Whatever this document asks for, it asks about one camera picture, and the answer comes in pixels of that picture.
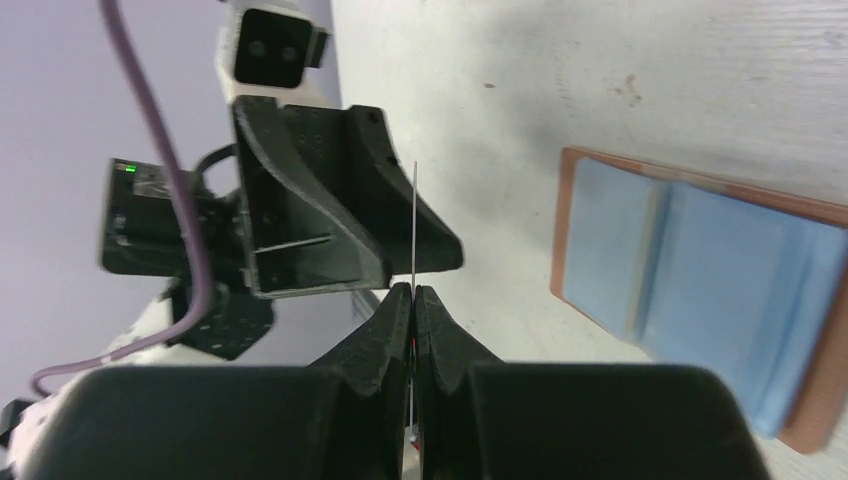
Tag black VIP card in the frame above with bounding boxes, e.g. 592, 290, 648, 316
409, 161, 420, 455

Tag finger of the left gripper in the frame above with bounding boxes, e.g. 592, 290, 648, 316
340, 105, 464, 275

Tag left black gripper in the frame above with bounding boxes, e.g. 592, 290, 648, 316
100, 95, 391, 361

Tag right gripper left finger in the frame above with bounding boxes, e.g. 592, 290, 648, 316
19, 283, 412, 479

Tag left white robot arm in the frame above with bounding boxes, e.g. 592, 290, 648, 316
6, 96, 464, 479

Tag brown leather card holder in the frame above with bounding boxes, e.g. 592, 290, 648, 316
550, 147, 847, 454

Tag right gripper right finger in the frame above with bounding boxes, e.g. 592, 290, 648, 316
414, 286, 769, 479

